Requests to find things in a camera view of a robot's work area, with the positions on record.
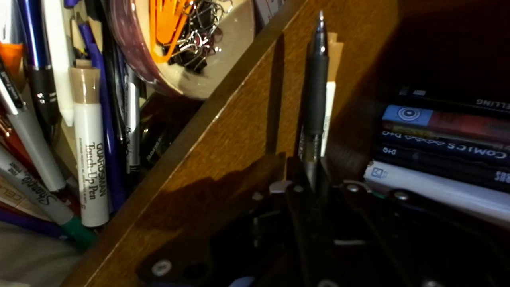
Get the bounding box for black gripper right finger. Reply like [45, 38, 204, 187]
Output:
[317, 158, 510, 287]

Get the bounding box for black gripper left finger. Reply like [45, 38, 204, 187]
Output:
[134, 155, 322, 287]

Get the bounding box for black pen silver tip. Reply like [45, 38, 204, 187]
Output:
[297, 10, 332, 188]

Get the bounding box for brown wooden shelf cabinet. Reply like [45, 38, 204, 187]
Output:
[62, 0, 510, 287]

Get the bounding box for blue pen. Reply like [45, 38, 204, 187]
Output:
[77, 15, 129, 212]

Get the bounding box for shallow brown drawer with pens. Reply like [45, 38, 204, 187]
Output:
[0, 0, 300, 287]

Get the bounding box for long white pen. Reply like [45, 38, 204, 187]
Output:
[39, 0, 77, 128]

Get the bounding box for navy pen silver bands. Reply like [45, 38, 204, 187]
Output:
[15, 0, 61, 129]

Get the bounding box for orange pen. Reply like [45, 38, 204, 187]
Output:
[0, 42, 26, 93]

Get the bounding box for black comics book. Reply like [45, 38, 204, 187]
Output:
[372, 128, 510, 187]

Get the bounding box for blue and red book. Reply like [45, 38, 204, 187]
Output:
[381, 104, 510, 144]

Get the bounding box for dark book white lettering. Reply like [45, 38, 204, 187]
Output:
[397, 86, 510, 117]

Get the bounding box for white marker tan cap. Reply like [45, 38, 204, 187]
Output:
[70, 59, 112, 230]

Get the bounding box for cream bowl maroon rim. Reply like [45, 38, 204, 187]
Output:
[109, 0, 257, 102]

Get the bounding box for metal binder clip pile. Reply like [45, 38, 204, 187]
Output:
[169, 0, 231, 73]

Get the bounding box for grey marker green cap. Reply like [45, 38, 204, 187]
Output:
[0, 148, 101, 249]

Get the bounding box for purple organizer tray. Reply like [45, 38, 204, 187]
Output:
[0, 206, 69, 243]

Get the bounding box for orange plastic clip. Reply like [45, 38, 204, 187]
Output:
[149, 0, 196, 66]

